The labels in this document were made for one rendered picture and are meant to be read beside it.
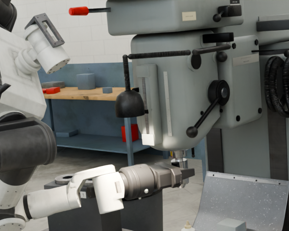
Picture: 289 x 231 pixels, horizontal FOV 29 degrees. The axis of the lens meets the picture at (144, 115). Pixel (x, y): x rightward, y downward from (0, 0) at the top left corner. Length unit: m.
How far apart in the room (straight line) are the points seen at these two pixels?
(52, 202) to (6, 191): 0.18
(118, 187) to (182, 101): 0.28
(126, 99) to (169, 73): 0.16
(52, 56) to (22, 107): 0.14
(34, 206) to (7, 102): 0.33
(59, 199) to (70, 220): 0.42
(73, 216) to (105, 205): 0.43
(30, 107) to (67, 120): 6.88
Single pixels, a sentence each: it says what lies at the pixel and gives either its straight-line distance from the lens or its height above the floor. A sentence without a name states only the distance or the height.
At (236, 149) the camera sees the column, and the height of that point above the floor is 1.21.
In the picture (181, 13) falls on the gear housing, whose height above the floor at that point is 1.67.
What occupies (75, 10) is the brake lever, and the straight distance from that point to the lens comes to 1.41.
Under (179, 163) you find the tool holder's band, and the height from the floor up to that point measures 1.26.
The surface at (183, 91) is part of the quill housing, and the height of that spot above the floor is 1.47.
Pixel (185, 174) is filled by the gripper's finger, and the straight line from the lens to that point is 1.57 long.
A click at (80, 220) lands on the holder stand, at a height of 1.04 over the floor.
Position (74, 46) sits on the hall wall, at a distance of 7.92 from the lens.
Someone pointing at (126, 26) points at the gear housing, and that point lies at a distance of 1.47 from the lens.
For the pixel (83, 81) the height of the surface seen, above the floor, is 0.99.
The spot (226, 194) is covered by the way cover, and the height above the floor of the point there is 1.06.
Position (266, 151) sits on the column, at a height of 1.21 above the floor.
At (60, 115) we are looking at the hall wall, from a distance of 8.30.
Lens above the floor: 1.65
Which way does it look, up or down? 9 degrees down
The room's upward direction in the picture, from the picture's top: 5 degrees counter-clockwise
